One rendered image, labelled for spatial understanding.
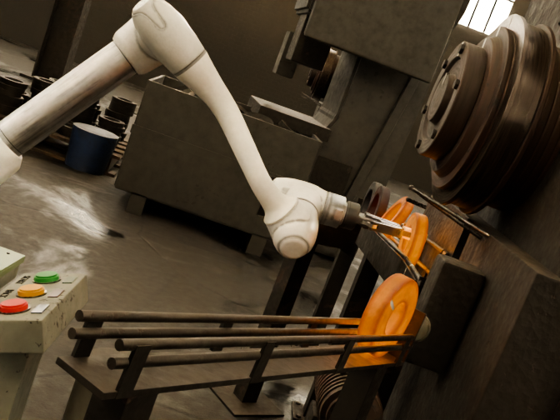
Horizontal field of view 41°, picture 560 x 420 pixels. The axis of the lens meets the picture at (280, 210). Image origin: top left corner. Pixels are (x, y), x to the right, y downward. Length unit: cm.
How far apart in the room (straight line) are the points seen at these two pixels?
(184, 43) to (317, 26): 255
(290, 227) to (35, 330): 86
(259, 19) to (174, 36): 999
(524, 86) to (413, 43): 285
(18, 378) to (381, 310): 59
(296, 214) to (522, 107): 58
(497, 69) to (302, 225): 57
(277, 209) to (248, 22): 1006
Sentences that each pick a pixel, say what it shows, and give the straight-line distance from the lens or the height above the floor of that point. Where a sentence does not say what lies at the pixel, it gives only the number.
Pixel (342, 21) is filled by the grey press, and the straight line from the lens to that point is 436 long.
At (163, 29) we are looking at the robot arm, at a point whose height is 104.
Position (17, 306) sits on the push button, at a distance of 113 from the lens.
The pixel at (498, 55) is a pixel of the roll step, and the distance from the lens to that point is 172.
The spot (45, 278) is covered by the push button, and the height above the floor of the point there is 61.
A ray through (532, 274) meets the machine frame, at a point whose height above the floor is 86.
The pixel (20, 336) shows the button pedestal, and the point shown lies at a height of 59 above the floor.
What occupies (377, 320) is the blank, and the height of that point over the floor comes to 71.
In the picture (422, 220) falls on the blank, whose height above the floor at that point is 81.
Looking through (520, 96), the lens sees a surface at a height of 117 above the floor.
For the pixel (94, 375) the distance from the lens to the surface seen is 79.
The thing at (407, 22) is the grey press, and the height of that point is 153.
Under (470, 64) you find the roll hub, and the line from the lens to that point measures 172.
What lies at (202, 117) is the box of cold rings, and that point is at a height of 64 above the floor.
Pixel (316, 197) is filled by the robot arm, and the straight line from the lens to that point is 196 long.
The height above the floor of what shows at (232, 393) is 1.
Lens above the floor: 106
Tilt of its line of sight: 10 degrees down
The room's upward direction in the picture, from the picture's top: 20 degrees clockwise
